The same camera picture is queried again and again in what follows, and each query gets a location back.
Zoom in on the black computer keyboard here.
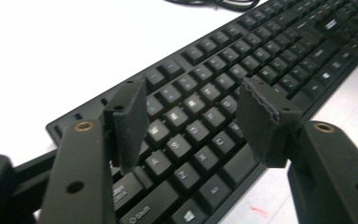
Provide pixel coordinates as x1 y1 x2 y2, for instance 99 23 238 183
45 0 358 224

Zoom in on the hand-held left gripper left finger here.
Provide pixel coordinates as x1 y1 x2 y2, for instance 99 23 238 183
103 77 150 175

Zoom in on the black keyboard cable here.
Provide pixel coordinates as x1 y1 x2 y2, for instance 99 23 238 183
163 0 261 13

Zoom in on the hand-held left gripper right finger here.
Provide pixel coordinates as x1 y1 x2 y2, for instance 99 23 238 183
235 76 305 169

